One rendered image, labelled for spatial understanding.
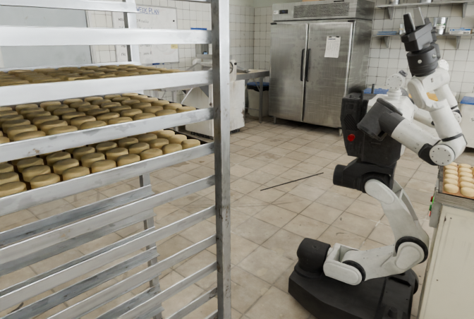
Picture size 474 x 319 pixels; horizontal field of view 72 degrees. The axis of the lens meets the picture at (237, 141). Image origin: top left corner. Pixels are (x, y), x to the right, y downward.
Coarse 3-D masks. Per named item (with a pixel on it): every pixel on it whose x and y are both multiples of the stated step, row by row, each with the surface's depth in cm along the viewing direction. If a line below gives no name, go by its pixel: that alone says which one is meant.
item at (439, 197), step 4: (436, 188) 136; (436, 192) 137; (436, 196) 137; (440, 196) 136; (444, 196) 135; (448, 196) 135; (452, 196) 134; (436, 200) 137; (440, 200) 137; (444, 200) 136; (448, 200) 135; (452, 200) 134; (456, 200) 133; (460, 200) 133; (464, 200) 132; (468, 200) 131; (472, 200) 130; (448, 204) 135; (452, 204) 134; (456, 204) 134; (460, 204) 133; (464, 204) 132; (468, 204) 131; (472, 204) 131; (468, 208) 132; (472, 208) 131
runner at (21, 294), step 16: (208, 208) 87; (176, 224) 81; (192, 224) 84; (144, 240) 75; (96, 256) 68; (112, 256) 71; (64, 272) 64; (80, 272) 66; (32, 288) 61; (48, 288) 63; (0, 304) 57; (16, 304) 59
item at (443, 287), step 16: (448, 208) 135; (464, 208) 133; (448, 224) 136; (464, 224) 133; (432, 240) 157; (448, 240) 138; (464, 240) 134; (432, 256) 143; (448, 256) 139; (464, 256) 136; (432, 272) 145; (448, 272) 141; (464, 272) 138; (432, 288) 146; (448, 288) 143; (464, 288) 139; (432, 304) 148; (448, 304) 144; (464, 304) 141
